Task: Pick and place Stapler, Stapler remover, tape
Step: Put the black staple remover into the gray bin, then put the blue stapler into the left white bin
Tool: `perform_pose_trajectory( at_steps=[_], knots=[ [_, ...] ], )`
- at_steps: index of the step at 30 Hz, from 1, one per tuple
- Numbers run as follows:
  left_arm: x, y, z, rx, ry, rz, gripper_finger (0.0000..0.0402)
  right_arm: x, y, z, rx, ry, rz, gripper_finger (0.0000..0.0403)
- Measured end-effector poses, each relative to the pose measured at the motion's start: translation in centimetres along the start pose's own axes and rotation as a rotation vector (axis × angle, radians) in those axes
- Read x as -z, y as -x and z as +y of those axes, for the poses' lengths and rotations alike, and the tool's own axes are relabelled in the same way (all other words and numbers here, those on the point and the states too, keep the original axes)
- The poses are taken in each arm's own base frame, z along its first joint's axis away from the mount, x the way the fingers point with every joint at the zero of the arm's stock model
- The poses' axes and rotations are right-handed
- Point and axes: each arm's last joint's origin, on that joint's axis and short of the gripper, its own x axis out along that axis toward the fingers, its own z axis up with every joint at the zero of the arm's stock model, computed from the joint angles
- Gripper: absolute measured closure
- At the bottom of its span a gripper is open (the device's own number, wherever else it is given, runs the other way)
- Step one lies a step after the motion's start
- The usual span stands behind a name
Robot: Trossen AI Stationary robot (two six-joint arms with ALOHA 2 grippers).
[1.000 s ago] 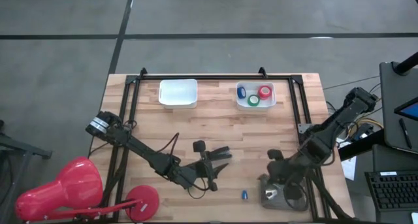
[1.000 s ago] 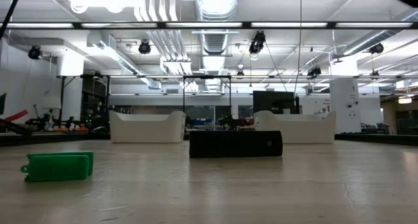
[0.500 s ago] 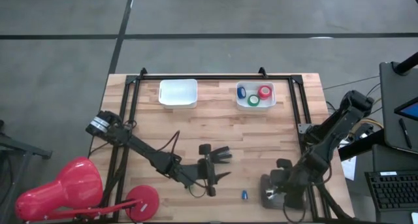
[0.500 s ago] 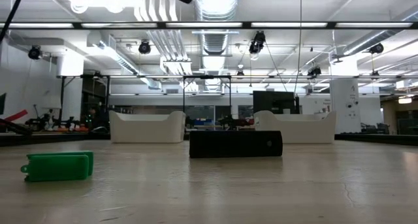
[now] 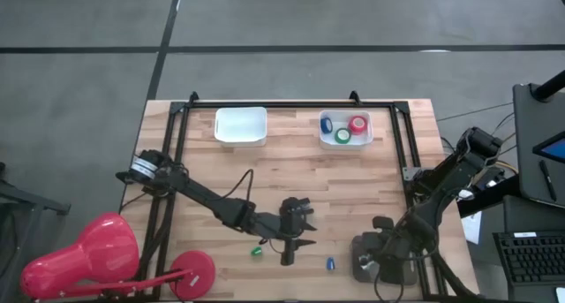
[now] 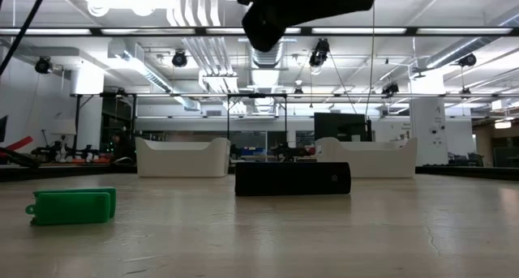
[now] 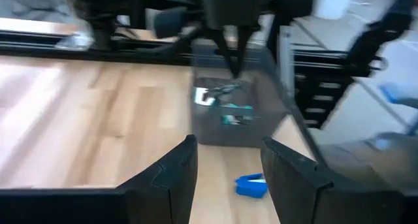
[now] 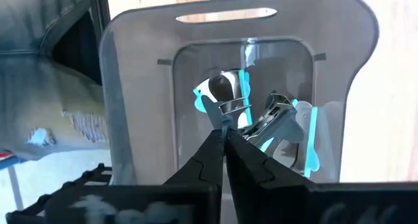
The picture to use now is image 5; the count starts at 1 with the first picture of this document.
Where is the black keyboard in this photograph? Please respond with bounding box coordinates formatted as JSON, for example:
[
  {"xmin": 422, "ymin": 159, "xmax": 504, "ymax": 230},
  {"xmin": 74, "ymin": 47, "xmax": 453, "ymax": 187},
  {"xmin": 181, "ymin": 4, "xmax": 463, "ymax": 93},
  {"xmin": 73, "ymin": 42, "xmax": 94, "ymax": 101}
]
[{"xmin": 493, "ymin": 231, "xmax": 565, "ymax": 286}]

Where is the white paper sheet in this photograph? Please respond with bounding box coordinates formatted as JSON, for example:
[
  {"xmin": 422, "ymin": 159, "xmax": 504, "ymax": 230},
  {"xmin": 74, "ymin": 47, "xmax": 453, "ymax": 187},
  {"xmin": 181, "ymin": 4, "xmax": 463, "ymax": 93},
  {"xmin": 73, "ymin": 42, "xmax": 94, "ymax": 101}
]
[{"xmin": 458, "ymin": 209, "xmax": 483, "ymax": 246}]

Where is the black stand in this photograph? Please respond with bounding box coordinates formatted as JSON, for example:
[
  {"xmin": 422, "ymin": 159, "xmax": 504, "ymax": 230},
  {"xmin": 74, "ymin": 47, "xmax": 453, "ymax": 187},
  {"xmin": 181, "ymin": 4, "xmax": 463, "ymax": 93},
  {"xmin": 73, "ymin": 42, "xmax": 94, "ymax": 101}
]
[{"xmin": 0, "ymin": 161, "xmax": 72, "ymax": 303}]

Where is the grey-brown fabric pouch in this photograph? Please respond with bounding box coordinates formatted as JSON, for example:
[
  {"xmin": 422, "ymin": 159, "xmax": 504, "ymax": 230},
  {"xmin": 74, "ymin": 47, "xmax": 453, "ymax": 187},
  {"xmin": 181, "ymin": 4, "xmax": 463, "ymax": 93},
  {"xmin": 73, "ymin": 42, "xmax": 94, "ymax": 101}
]
[{"xmin": 350, "ymin": 235, "xmax": 419, "ymax": 287}]

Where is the black metal table frame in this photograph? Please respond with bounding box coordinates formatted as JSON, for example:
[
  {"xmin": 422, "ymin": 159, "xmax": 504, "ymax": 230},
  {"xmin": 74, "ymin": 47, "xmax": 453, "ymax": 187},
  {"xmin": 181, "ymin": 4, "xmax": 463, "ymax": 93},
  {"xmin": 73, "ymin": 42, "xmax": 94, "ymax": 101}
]
[{"xmin": 134, "ymin": 90, "xmax": 480, "ymax": 302}]

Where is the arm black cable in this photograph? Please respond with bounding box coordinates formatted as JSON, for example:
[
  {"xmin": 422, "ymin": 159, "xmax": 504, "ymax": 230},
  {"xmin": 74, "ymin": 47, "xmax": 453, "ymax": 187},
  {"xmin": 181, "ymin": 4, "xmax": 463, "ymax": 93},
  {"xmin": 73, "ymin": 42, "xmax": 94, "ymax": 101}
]
[
  {"xmin": 373, "ymin": 249, "xmax": 405, "ymax": 303},
  {"xmin": 215, "ymin": 168, "xmax": 256, "ymax": 205}
]

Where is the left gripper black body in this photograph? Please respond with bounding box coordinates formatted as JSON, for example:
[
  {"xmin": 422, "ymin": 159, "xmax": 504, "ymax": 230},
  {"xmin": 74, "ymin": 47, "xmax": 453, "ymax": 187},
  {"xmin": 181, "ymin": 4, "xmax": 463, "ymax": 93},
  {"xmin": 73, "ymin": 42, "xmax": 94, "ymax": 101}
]
[{"xmin": 270, "ymin": 196, "xmax": 306, "ymax": 268}]

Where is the tablet with blue screen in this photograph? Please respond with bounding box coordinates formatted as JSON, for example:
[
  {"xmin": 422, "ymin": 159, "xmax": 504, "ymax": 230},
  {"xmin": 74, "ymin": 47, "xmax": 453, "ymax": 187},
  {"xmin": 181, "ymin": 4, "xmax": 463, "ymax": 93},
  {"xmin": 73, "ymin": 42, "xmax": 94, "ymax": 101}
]
[{"xmin": 532, "ymin": 133, "xmax": 565, "ymax": 164}]

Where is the green tape roll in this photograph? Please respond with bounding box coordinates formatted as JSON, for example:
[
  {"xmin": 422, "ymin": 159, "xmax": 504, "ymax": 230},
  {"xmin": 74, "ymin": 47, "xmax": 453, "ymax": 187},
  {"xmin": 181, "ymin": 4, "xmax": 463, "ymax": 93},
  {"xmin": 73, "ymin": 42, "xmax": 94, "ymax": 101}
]
[{"xmin": 334, "ymin": 126, "xmax": 353, "ymax": 145}]

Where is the black beam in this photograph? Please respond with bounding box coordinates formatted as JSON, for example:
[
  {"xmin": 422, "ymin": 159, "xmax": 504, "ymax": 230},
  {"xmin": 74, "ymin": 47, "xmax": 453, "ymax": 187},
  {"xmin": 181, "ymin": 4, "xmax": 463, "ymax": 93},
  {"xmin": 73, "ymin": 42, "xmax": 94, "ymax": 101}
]
[{"xmin": 456, "ymin": 174, "xmax": 522, "ymax": 219}]

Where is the red tape roll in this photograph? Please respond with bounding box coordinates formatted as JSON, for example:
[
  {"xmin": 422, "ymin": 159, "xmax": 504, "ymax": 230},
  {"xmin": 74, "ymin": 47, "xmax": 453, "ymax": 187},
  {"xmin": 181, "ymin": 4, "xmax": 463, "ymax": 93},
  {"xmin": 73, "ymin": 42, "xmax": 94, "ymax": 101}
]
[{"xmin": 347, "ymin": 115, "xmax": 369, "ymax": 136}]

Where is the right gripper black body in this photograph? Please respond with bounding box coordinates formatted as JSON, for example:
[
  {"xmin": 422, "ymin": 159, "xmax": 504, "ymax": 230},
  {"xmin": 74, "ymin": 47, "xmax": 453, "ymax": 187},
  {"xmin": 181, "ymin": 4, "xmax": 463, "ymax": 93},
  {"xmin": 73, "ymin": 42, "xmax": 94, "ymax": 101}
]
[{"xmin": 372, "ymin": 216, "xmax": 414, "ymax": 286}]

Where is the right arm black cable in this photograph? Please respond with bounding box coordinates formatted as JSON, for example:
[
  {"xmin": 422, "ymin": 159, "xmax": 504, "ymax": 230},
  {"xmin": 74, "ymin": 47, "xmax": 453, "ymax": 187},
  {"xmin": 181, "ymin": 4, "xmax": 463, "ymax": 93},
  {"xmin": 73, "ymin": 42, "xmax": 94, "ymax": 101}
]
[{"xmin": 373, "ymin": 249, "xmax": 405, "ymax": 303}]

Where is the black pen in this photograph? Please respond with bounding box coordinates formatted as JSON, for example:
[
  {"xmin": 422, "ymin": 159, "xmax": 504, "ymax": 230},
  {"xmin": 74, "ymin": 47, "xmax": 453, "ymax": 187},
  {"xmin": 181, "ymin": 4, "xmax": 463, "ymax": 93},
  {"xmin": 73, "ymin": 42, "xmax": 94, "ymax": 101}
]
[{"xmin": 539, "ymin": 160, "xmax": 558, "ymax": 202}]

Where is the white plastic tape bin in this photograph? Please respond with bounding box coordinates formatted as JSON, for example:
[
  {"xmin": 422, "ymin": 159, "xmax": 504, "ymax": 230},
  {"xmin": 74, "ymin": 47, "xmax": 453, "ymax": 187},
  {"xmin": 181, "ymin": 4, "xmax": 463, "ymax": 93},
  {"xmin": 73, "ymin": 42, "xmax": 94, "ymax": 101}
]
[{"xmin": 318, "ymin": 110, "xmax": 374, "ymax": 150}]

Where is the empty white plastic bin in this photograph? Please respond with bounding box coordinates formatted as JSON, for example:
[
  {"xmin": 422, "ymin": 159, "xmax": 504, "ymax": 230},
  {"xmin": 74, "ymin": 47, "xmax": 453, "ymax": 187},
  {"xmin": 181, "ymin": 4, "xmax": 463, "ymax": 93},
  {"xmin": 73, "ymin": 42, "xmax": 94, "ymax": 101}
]
[{"xmin": 214, "ymin": 106, "xmax": 269, "ymax": 148}]

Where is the black pole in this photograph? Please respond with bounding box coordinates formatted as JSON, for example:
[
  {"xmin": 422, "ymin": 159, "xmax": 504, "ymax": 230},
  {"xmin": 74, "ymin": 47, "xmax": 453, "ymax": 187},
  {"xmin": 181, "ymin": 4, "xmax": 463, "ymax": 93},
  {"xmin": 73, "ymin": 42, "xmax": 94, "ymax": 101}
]
[{"xmin": 531, "ymin": 71, "xmax": 565, "ymax": 103}]

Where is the thin black floor cable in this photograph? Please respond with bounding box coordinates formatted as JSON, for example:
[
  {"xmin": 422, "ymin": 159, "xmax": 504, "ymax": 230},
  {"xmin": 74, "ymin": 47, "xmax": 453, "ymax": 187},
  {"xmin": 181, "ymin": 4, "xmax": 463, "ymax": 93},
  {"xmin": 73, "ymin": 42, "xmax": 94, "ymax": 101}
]
[{"xmin": 436, "ymin": 100, "xmax": 516, "ymax": 123}]

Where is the grey side table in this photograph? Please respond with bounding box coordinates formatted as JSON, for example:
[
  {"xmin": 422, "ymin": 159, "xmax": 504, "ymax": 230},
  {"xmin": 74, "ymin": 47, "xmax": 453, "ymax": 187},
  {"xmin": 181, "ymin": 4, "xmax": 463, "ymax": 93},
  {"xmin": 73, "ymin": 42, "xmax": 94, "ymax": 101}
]
[{"xmin": 502, "ymin": 194, "xmax": 565, "ymax": 303}]

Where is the grey laptop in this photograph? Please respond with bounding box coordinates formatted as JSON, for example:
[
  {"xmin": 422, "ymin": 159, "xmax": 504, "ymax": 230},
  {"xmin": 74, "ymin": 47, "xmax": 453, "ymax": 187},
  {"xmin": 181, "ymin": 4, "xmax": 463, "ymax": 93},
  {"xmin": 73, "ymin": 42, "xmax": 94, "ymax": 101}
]
[{"xmin": 513, "ymin": 84, "xmax": 565, "ymax": 209}]

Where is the black power adapter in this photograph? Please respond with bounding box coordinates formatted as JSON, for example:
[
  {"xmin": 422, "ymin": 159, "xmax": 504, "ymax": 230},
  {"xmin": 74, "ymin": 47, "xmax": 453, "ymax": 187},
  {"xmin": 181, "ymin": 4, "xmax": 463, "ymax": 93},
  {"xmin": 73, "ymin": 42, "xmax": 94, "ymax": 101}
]
[{"xmin": 483, "ymin": 169, "xmax": 507, "ymax": 190}]

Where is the red desk lamp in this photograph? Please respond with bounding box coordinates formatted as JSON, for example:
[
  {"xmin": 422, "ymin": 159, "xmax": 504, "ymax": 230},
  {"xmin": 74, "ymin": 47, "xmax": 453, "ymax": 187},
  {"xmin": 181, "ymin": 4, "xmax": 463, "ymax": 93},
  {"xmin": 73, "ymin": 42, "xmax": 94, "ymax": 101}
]
[{"xmin": 19, "ymin": 212, "xmax": 217, "ymax": 302}]

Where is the yellow cable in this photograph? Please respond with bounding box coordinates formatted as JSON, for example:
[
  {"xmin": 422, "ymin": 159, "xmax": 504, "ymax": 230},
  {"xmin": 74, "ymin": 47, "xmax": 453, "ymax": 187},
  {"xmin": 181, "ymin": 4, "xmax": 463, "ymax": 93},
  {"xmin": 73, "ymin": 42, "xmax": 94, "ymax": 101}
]
[{"xmin": 496, "ymin": 159, "xmax": 520, "ymax": 174}]

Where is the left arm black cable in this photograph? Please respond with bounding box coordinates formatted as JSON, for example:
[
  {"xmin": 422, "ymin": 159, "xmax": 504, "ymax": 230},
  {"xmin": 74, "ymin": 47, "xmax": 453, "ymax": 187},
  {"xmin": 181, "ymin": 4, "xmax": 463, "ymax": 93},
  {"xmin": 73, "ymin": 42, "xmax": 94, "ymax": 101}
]
[{"xmin": 215, "ymin": 168, "xmax": 256, "ymax": 205}]

